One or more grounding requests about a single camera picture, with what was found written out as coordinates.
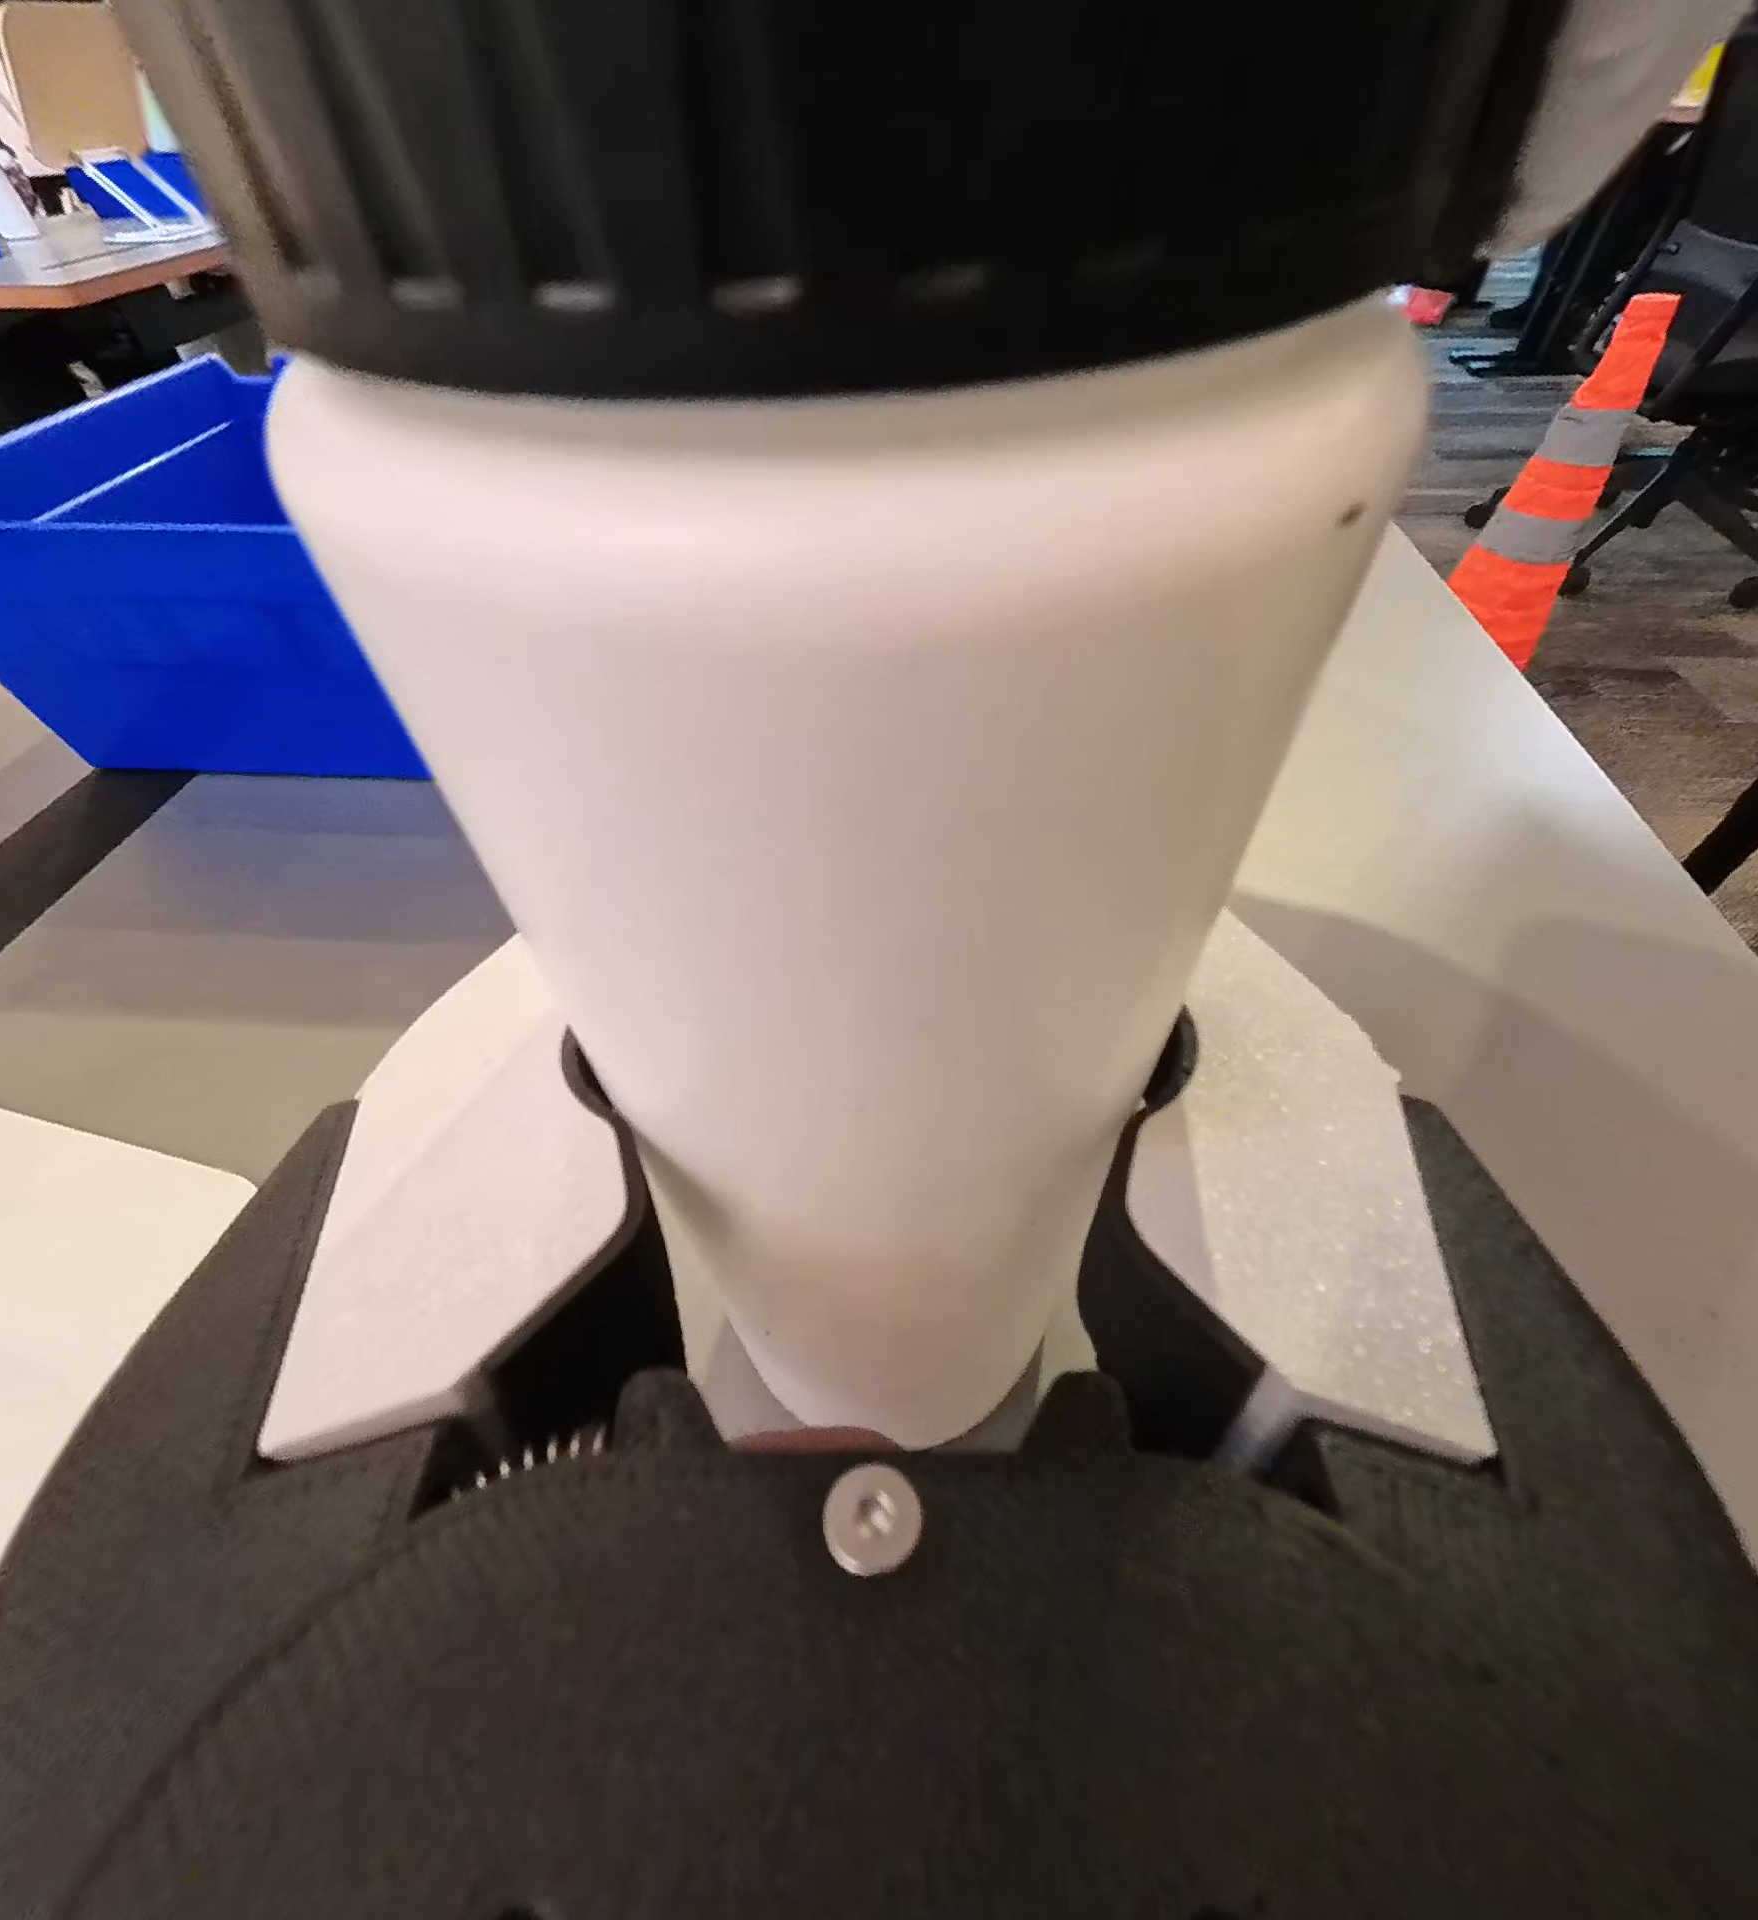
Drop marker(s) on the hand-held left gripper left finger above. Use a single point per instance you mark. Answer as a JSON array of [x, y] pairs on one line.
[[446, 1231]]

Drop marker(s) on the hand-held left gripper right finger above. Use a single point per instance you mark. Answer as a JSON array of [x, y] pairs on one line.
[[1301, 1201]]

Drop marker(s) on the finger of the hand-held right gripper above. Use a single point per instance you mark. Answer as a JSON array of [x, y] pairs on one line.
[[1614, 92]]

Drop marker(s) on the white bottle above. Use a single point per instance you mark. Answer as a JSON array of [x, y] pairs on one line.
[[850, 812]]

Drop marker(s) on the black bottle lid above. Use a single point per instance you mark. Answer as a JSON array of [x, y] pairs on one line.
[[850, 165]]

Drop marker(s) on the orange flat floor marker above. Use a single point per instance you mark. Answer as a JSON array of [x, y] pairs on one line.
[[1429, 304]]

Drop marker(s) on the black office chair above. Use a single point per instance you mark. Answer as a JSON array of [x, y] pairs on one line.
[[1719, 361]]

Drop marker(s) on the orange traffic cone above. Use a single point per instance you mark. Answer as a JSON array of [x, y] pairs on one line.
[[1555, 496]]

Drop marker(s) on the wooden top desk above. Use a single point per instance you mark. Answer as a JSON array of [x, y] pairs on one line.
[[71, 278]]

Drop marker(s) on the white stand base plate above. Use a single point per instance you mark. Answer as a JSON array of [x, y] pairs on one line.
[[40, 1322]]

